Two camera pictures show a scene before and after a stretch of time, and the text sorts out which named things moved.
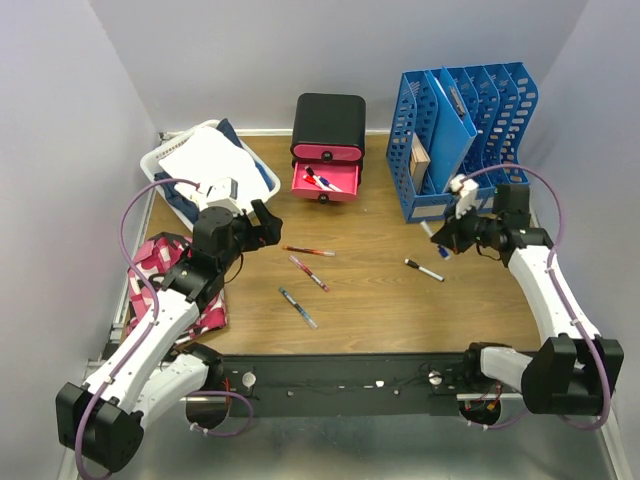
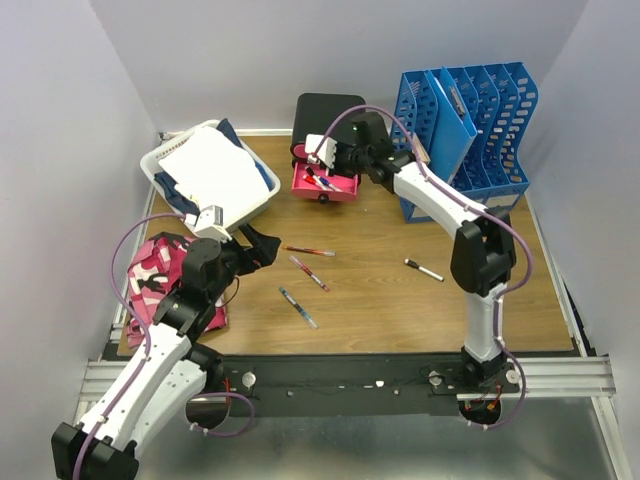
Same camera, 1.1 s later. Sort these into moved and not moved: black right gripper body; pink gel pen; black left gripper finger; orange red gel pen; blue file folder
Moved: black left gripper finger; black right gripper body
Not moved: orange red gel pen; blue file folder; pink gel pen
